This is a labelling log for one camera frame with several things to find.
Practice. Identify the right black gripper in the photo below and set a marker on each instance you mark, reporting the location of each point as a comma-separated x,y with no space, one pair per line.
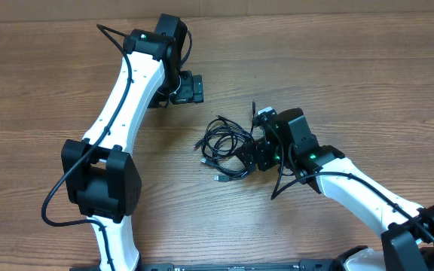
261,149

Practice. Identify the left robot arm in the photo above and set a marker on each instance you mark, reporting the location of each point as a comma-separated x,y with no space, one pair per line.
100,175

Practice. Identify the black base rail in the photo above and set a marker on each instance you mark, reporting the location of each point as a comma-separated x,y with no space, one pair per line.
236,267

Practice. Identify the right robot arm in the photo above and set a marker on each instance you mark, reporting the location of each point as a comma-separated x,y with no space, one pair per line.
405,228

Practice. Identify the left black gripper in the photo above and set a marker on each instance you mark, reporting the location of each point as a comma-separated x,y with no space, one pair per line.
192,90

